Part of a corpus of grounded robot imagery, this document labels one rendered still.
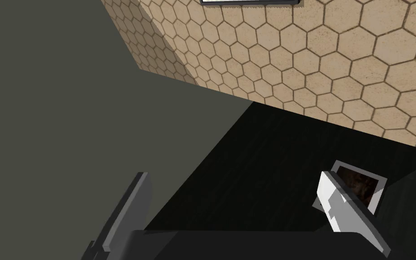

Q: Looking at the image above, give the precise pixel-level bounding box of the white framed dark picture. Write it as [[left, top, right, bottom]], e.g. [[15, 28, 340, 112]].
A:
[[312, 160, 388, 217]]

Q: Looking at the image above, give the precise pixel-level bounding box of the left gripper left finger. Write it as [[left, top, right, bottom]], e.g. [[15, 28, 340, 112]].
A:
[[81, 171, 153, 260]]

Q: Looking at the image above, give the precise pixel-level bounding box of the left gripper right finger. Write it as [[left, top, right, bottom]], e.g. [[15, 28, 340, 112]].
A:
[[316, 170, 393, 258]]

